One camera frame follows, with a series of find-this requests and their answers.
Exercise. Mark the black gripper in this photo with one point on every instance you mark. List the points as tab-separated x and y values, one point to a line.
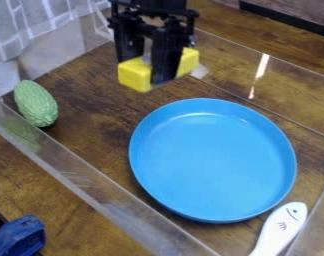
166	22

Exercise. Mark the yellow butter brick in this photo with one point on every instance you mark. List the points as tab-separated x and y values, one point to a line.
136	71

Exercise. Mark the blue round tray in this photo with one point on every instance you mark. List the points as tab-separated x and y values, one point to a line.
213	160

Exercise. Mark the white grid curtain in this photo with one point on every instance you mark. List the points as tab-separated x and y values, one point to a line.
30	18

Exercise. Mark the green bitter gourd toy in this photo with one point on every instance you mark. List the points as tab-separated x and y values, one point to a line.
35	103

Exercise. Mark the clear acrylic enclosure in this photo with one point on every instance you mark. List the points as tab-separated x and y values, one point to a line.
67	173

